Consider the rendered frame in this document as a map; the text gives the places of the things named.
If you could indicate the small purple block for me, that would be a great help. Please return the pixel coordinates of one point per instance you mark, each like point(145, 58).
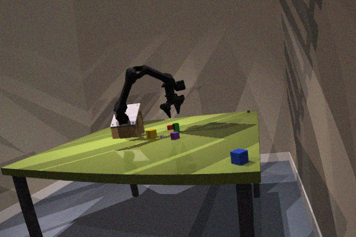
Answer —
point(175, 135)

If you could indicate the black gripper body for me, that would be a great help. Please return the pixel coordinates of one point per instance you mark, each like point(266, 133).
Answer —
point(169, 101)

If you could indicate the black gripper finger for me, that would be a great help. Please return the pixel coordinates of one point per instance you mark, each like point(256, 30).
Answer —
point(168, 112)
point(177, 106)

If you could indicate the blue cube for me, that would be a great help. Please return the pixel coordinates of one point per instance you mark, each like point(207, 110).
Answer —
point(239, 157)

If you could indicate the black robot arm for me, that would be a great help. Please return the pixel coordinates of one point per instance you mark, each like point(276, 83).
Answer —
point(131, 76)

